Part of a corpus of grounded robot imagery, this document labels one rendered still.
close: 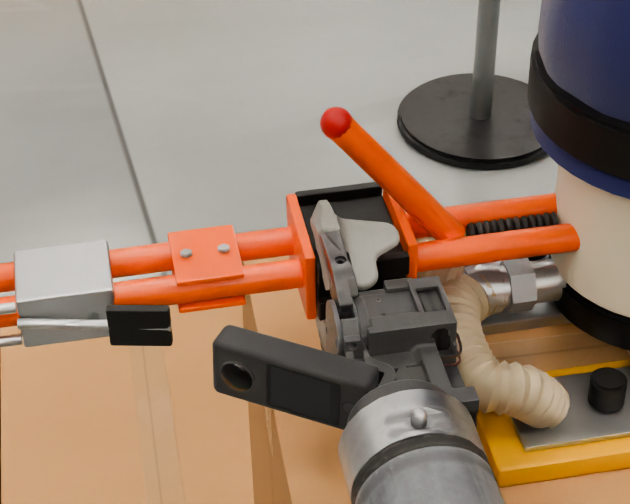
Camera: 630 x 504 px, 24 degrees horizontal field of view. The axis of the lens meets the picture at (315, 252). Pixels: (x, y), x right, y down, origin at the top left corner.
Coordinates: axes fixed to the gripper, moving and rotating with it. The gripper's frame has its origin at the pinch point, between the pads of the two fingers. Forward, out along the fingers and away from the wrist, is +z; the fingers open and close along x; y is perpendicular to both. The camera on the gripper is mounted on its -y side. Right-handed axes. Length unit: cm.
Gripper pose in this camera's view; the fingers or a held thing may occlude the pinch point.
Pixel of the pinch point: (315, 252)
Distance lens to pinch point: 110.0
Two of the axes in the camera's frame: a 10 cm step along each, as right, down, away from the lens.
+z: -1.8, -6.0, 7.8
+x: 0.0, -7.9, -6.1
